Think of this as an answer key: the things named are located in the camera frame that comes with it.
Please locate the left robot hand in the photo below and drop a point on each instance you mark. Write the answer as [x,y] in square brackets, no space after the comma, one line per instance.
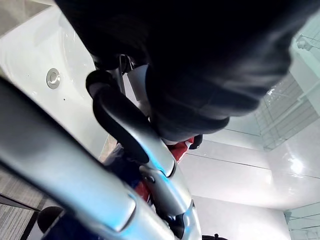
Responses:
[190,50]

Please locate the red blue white package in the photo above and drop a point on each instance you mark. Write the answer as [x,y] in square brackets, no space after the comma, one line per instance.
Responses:
[181,150]

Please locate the chrome glass panel clamp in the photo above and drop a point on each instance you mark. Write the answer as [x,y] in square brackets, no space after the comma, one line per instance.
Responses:
[302,44]

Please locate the silver sink drain plug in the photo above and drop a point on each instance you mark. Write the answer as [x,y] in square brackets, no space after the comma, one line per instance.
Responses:
[53,78]

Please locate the white ceramic sink basin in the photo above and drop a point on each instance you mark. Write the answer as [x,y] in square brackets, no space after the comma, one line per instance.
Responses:
[32,57]

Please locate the grey wood vanity cabinet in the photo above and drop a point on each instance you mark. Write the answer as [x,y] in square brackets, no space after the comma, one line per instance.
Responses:
[15,220]

